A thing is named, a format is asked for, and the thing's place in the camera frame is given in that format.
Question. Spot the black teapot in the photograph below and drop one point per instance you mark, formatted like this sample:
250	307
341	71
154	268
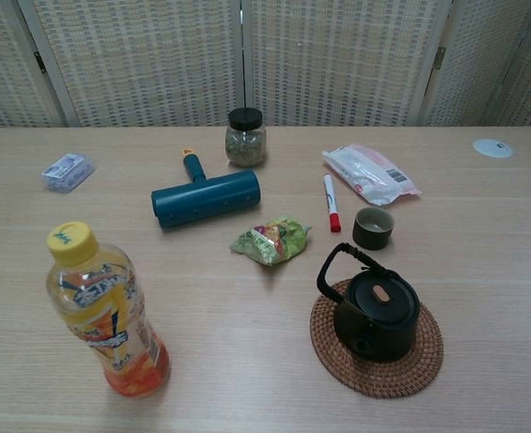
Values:
382	325

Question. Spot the brown woven coaster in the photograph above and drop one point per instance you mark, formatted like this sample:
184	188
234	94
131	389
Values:
382	381

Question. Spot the white round table grommet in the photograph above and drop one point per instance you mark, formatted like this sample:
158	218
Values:
492	148

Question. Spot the green snack bag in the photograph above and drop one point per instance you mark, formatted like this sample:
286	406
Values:
269	241

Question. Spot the teal lint roller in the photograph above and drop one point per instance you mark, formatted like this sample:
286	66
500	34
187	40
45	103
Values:
206	200

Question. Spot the white marker with red cap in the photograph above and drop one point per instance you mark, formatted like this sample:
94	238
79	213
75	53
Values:
330	198

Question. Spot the glass jar with black lid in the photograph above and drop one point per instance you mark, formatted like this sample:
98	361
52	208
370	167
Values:
245	144

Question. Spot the white pink plastic packet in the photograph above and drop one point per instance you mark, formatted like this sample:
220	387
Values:
368	173

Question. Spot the orange drink bottle yellow cap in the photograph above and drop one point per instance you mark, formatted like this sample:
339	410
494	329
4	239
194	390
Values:
112	325

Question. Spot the woven folding screen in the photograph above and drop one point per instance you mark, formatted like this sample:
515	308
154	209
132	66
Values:
148	58

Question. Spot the small clear plastic box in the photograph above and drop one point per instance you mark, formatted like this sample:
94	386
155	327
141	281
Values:
66	173

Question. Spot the brass screen hinge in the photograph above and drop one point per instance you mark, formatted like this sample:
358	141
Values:
40	62
440	58

